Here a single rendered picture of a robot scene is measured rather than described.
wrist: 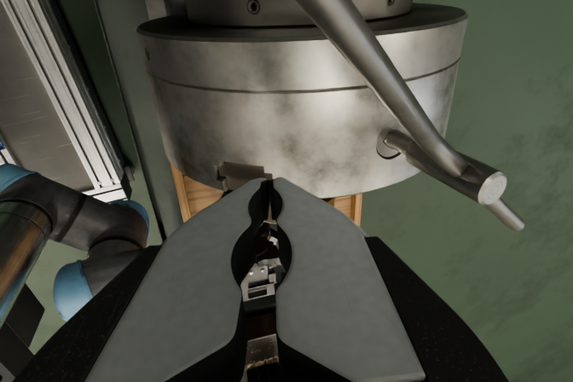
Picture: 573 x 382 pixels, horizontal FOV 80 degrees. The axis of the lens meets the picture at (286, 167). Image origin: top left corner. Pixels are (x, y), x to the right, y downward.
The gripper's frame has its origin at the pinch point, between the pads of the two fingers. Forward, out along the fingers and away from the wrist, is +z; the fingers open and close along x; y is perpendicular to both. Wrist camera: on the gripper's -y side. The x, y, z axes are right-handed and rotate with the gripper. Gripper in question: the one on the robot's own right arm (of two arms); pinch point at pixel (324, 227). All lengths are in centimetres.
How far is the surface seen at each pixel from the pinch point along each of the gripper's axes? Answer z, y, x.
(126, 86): -32, -11, -54
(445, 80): 5.0, -24.3, 13.8
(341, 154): -4.8, -20.4, 16.1
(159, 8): -18.1, -28.9, -21.5
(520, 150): 165, 65, -107
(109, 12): -31, -27, -54
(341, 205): 11.1, 11.2, -19.1
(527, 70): 153, 16, -107
